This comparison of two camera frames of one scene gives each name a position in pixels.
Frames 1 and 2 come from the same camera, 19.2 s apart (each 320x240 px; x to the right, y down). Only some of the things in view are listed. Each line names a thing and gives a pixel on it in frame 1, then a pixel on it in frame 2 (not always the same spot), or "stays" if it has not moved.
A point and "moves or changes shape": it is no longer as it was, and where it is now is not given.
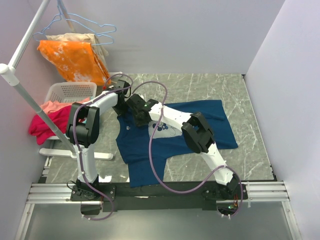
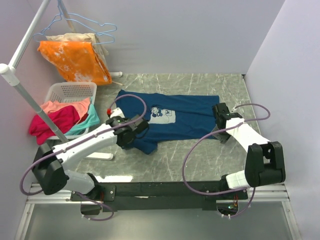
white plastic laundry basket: (69, 92) stays
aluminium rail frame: (258, 192) stays
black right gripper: (140, 124) → (224, 138)
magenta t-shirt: (59, 117) stays
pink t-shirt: (47, 107) stays
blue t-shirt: (144, 147) moves or changes shape
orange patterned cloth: (75, 61) stays
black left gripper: (119, 112) → (122, 145)
